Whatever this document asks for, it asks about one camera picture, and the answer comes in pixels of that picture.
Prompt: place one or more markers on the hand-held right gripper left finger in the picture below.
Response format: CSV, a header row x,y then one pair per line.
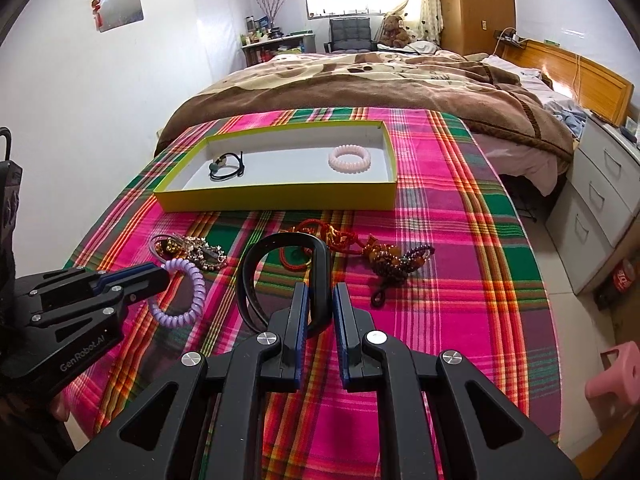
x,y
300,325

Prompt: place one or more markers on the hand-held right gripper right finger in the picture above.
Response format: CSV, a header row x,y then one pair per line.
x,y
341,325

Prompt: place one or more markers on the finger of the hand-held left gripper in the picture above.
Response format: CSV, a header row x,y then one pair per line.
x,y
120,274
145,285

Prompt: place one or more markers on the black and gold bead ornament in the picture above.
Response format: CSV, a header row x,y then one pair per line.
x,y
170,246

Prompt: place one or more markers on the black wristband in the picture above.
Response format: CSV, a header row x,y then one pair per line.
x,y
320,270

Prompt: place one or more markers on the yellow cardboard box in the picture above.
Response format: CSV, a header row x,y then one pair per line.
x,y
280,175

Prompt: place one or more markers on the person's left hand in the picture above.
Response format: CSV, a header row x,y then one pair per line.
x,y
62,408

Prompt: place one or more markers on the plaid blanket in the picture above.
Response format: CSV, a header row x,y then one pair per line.
x,y
450,260

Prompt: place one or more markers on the brown printed blanket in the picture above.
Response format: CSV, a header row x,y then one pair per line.
x,y
350,90

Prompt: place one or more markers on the pink bed sheet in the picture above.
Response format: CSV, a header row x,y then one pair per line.
x,y
520,165

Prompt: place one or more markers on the white desk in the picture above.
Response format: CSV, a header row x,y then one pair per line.
x,y
280,47

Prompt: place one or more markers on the row of bottles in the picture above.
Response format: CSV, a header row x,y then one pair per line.
x,y
260,30

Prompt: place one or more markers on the pink plastic stool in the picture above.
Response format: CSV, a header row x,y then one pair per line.
x,y
617,380

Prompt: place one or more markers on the cola bottle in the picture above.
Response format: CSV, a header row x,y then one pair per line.
x,y
620,280

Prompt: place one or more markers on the white nightstand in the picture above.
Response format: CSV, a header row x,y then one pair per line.
x,y
600,195

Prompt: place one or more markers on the grey cushioned chair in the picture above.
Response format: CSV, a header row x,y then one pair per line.
x,y
350,35

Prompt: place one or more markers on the brown teddy bear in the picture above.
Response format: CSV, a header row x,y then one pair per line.
x,y
394,32

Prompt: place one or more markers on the light blue cloth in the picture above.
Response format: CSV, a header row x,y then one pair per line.
x,y
567,117

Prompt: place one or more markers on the white pillow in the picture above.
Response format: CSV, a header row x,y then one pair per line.
x,y
520,72

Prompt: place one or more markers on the vase of dry branches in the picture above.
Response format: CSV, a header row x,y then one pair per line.
x,y
272,2

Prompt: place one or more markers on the power strip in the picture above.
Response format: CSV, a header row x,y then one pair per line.
x,y
510,37

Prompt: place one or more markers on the patterned curtain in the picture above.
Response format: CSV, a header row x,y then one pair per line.
x,y
422,0

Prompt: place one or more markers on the wooden wardrobe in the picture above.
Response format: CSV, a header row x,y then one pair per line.
x,y
475,5

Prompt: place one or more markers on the wooden headboard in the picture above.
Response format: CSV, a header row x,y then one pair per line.
x,y
595,80

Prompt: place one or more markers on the red hanging wall ornament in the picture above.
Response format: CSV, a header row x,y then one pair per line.
x,y
96,7

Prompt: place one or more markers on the wall mirror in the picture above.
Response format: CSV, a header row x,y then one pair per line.
x,y
122,5

